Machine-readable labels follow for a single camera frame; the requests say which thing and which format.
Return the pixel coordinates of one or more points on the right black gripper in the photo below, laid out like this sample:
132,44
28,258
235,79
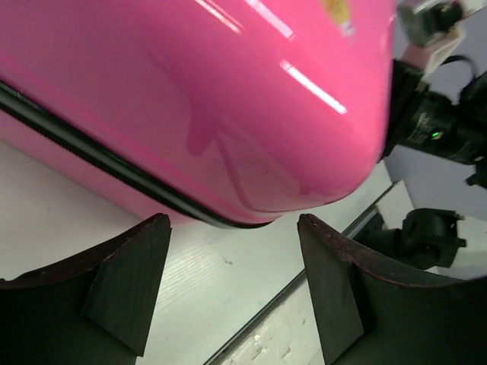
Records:
421,119

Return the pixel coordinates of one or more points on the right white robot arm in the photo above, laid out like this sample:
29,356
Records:
439,183

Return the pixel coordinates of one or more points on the pink hard-shell suitcase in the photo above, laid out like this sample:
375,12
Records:
230,112

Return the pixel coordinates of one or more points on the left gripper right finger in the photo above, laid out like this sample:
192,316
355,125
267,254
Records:
371,309

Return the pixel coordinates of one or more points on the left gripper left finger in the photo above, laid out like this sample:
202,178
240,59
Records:
94,307

